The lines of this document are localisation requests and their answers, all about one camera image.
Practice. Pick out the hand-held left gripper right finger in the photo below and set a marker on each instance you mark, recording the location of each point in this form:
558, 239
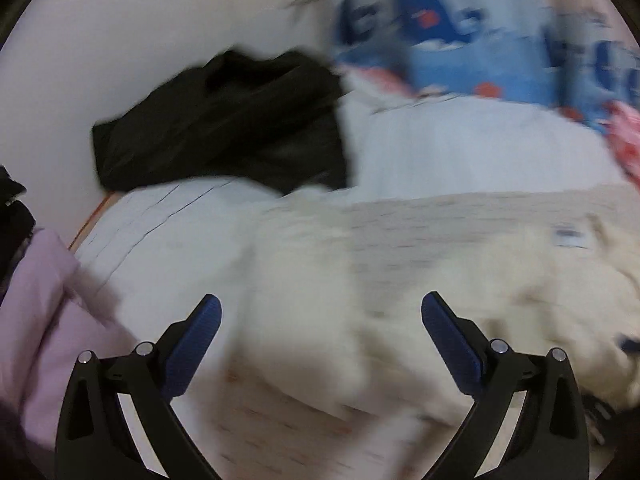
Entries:
452, 345

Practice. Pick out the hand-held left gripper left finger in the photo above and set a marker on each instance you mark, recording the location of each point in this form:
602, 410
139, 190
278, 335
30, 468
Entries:
192, 345

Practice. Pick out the cream quilted comforter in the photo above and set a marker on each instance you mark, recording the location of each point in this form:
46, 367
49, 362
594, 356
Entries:
440, 280

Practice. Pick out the pale pink garment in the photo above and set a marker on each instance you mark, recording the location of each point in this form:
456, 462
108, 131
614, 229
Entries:
45, 320

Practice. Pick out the white ribbed mattress pad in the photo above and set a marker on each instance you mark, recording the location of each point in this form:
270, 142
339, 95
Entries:
460, 145

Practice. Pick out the dark purple garment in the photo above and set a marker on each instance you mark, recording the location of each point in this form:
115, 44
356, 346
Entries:
12, 220

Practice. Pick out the black garment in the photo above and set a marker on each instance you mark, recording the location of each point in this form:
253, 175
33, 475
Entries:
225, 120

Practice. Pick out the red and pink cloth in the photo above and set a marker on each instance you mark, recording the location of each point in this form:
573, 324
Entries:
627, 140

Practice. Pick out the blue printed pillow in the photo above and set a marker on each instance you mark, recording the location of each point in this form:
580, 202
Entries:
440, 55
595, 65

